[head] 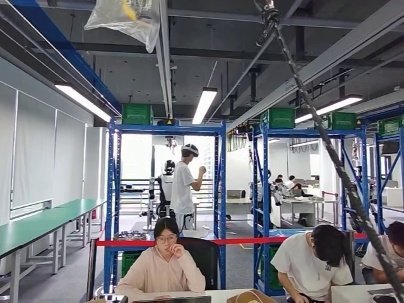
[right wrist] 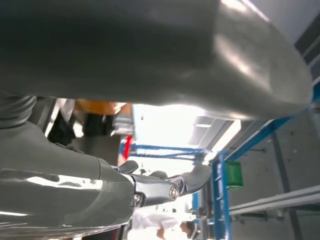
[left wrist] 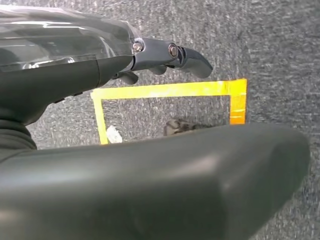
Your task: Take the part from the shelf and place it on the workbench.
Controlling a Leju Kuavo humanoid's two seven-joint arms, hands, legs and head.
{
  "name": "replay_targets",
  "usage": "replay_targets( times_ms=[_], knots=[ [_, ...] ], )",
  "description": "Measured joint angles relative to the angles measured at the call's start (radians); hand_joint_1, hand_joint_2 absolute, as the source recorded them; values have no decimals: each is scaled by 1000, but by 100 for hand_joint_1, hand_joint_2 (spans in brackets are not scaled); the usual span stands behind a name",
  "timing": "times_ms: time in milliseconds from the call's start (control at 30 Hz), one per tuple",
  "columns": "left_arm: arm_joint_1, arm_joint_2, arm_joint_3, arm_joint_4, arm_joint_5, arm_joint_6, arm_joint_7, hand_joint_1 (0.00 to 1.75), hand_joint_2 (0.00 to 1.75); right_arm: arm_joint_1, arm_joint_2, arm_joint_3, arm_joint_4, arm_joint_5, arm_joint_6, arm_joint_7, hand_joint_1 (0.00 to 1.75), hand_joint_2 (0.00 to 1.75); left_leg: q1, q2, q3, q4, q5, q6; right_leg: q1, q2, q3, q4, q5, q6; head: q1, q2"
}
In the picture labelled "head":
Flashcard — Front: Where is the blue metal shelf rack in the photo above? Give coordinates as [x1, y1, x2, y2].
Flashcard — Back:
[103, 119, 228, 294]
[373, 127, 404, 236]
[251, 123, 370, 297]

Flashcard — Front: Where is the green top workbench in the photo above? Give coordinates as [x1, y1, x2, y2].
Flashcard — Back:
[54, 198, 107, 248]
[0, 206, 68, 303]

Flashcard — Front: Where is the white VR headset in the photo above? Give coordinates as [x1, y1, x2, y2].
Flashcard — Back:
[181, 144, 199, 158]
[372, 294, 401, 303]

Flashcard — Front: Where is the ceiling light bar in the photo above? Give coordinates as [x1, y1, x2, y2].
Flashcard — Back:
[54, 82, 113, 123]
[192, 86, 218, 126]
[294, 95, 363, 124]

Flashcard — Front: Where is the white black humanoid robot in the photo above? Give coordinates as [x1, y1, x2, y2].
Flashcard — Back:
[347, 165, 378, 233]
[248, 169, 282, 229]
[147, 159, 176, 221]

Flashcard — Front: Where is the red barrier belt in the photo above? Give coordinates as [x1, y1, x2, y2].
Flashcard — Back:
[95, 232, 369, 248]

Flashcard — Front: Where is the black office chair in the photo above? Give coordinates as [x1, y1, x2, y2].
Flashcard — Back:
[178, 237, 219, 291]

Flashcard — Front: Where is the white office desk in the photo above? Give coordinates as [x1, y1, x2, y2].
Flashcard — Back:
[280, 196, 341, 227]

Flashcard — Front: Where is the dark grey laptop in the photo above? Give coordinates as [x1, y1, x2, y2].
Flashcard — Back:
[132, 295, 212, 303]

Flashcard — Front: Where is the open brown cardboard box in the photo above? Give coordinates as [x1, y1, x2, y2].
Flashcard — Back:
[227, 289, 270, 303]

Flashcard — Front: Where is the clear plastic bag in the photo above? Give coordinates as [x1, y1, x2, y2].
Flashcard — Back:
[83, 0, 161, 54]

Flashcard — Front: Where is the white roller blind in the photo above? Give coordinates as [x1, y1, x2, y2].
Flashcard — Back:
[53, 109, 86, 208]
[12, 91, 57, 209]
[0, 81, 17, 227]

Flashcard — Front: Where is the blue ceiling beam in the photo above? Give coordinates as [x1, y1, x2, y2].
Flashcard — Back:
[9, 0, 123, 114]

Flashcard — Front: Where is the white table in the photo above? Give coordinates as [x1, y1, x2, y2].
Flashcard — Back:
[331, 284, 395, 303]

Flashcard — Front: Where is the hanging cable bundle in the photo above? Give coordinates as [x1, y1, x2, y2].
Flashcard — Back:
[226, 133, 248, 154]

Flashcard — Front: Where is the grey ceiling rail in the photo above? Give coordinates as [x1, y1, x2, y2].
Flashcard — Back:
[156, 0, 174, 119]

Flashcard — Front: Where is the black barrier post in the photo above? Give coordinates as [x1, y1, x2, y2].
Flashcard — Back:
[345, 230, 356, 283]
[86, 238, 97, 302]

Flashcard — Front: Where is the black braided tether cable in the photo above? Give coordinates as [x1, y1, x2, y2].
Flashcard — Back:
[255, 0, 404, 303]

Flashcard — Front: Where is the grey ceiling cable tray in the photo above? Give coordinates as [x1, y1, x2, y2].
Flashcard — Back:
[227, 0, 404, 131]

